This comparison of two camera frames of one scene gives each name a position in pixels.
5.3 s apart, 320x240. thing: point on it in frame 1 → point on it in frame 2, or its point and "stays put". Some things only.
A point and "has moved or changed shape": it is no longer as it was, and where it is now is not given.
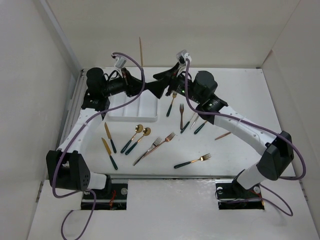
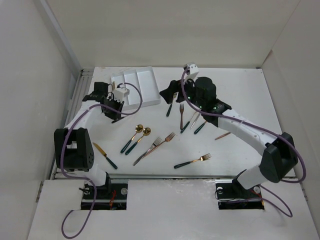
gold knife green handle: [109, 153] has moved or changed shape
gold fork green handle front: [202, 158] stays put
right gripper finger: [167, 73] → [167, 94]
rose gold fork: [168, 137] stays put
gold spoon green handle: [197, 130] stays put
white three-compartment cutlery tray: [144, 108] has moved or changed shape
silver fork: [156, 144] stays put
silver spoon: [194, 122] stays put
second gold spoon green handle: [147, 131] stays put
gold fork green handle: [174, 94] stays put
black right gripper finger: [157, 87] → [112, 122]
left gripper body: [129, 89] → [114, 104]
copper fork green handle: [181, 109] stays put
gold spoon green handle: [138, 128] stays put
